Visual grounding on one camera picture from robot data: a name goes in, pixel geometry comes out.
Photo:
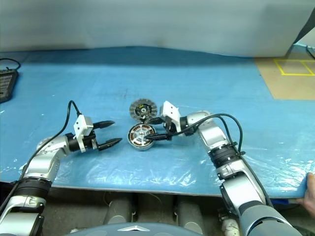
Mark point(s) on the black box device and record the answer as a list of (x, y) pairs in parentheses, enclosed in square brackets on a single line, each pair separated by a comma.
[(6, 83)]

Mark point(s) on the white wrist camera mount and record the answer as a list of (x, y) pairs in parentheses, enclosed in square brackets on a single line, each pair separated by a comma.
[(82, 125), (171, 111)]

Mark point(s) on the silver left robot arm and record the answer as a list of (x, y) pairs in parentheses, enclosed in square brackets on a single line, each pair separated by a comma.
[(44, 167)]

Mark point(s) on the black motor rotor wheel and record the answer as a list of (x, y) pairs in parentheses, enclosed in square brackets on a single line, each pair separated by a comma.
[(137, 137)]

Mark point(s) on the black slanted bar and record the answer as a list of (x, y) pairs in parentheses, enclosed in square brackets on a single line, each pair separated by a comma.
[(304, 30)]

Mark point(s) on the grey rounded cylinder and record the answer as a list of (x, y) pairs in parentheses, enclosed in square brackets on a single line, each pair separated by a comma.
[(190, 211), (118, 211)]

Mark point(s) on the grey robot torso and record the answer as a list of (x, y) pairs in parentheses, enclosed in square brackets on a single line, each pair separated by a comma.
[(133, 231)]

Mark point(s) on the silver motor end cap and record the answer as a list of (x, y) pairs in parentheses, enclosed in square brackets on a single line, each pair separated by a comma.
[(135, 108)]

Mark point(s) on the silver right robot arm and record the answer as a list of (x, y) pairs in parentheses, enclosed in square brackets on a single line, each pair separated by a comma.
[(211, 132)]

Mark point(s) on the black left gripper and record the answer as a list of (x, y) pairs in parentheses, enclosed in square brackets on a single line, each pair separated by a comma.
[(89, 142)]

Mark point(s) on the blue foam table mat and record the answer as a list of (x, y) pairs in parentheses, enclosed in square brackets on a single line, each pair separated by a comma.
[(73, 86)]

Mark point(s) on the motor stator with copper windings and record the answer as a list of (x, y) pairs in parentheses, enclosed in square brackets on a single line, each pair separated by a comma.
[(139, 148)]

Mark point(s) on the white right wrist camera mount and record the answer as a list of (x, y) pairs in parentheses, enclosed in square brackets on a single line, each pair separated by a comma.
[(171, 111)]

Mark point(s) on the white backdrop board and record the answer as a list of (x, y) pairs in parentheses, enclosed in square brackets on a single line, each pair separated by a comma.
[(147, 22)]

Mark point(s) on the person's bare hand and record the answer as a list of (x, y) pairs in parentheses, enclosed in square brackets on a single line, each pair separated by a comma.
[(310, 194)]

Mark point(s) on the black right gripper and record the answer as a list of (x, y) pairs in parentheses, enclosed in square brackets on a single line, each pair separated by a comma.
[(169, 128)]

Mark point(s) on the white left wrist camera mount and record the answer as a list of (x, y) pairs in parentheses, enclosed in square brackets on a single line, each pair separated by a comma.
[(82, 125)]

